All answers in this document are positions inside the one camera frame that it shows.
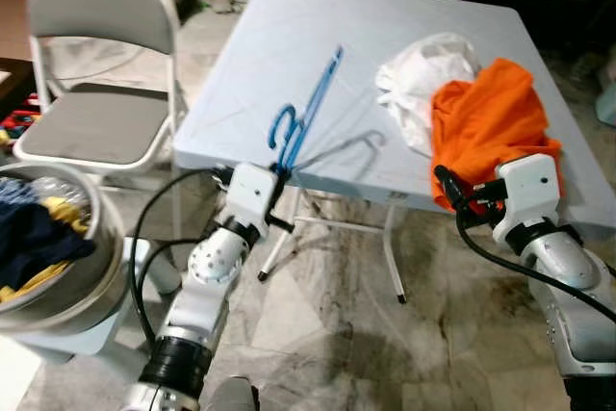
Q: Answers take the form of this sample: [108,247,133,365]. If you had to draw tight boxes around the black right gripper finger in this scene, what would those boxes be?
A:
[435,165,473,210]

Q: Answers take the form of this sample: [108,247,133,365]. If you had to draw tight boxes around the orange shirt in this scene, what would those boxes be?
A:
[429,58,565,216]

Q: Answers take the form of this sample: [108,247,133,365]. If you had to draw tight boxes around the white cloth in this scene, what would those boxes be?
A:
[375,33,480,158]

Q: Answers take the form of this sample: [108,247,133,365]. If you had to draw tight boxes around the light blue folding table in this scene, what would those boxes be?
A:
[173,0,616,308]

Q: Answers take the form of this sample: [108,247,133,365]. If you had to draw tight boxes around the left robot leg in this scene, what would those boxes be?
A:
[205,377,262,411]

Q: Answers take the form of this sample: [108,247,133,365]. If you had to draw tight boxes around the grey folding chair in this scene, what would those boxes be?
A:
[12,0,187,193]

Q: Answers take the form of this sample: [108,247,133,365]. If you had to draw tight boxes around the grey laundry basin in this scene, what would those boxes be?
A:
[0,163,127,337]

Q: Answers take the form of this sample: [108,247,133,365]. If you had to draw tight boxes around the yellow garment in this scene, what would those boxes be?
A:
[0,196,93,304]

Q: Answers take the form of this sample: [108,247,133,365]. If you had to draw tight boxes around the red toy vehicle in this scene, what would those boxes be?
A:
[0,93,42,139]

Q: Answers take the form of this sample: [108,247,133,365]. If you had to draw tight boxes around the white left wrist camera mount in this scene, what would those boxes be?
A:
[225,162,286,231]

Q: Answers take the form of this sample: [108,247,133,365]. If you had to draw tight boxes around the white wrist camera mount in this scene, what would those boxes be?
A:
[225,162,286,231]
[492,153,565,231]

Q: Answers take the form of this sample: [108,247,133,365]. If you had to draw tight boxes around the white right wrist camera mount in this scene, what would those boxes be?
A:
[492,153,565,231]

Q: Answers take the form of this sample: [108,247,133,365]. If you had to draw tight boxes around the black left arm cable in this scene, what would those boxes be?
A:
[128,167,238,347]

